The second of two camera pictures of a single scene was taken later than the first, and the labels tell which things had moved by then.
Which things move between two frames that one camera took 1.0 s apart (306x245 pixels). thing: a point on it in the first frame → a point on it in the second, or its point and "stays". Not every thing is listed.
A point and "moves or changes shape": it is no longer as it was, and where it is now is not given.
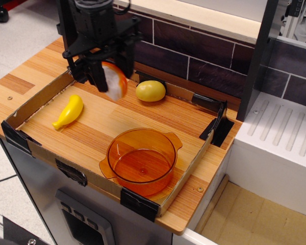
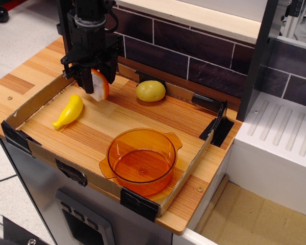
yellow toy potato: x=150 y=91 stays
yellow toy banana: x=71 y=112 stays
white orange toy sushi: x=116 y=80 moves or changes shape
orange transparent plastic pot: x=142 y=161 stays
